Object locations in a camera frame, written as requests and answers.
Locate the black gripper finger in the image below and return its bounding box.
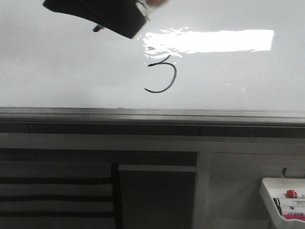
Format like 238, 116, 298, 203
42, 0, 146, 39

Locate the black capped whiteboard marker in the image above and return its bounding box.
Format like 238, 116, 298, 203
272, 198, 305, 215

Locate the red capped whiteboard marker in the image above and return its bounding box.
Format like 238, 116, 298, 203
286, 189, 305, 198

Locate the pink whiteboard marker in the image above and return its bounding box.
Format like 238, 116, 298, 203
282, 212, 305, 221

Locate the dark panel with white top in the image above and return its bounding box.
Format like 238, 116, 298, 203
120, 169, 196, 229

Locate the grey black striped fabric organizer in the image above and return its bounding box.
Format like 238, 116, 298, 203
0, 161, 119, 229

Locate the white marker tray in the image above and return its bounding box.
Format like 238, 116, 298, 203
260, 177, 305, 229

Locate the white whiteboard with aluminium frame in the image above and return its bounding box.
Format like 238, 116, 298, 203
0, 0, 305, 138

